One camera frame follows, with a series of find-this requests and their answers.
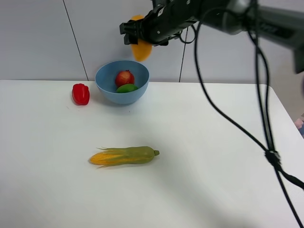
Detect green lime fruit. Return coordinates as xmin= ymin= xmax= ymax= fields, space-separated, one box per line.
xmin=116 ymin=84 xmax=138 ymax=93

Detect orange yellow mango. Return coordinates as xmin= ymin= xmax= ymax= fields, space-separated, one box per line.
xmin=130 ymin=15 xmax=153 ymax=62

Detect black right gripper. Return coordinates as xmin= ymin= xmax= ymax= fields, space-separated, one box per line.
xmin=119 ymin=0 xmax=202 ymax=46

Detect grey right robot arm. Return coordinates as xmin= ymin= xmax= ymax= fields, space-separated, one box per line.
xmin=119 ymin=0 xmax=304 ymax=74

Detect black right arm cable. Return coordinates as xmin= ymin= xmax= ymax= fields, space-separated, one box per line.
xmin=179 ymin=0 xmax=304 ymax=228

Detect red yellow pomegranate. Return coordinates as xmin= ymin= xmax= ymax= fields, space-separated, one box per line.
xmin=115 ymin=70 xmax=135 ymax=87

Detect blue plastic bowl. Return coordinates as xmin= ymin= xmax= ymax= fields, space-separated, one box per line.
xmin=95 ymin=60 xmax=150 ymax=105

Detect corn cob with husk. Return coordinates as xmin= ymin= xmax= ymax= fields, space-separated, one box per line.
xmin=88 ymin=146 xmax=160 ymax=168

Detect person's hand at edge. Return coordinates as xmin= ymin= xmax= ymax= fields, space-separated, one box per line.
xmin=294 ymin=115 xmax=304 ymax=137

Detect red bell pepper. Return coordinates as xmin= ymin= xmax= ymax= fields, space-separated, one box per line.
xmin=72 ymin=83 xmax=90 ymax=105

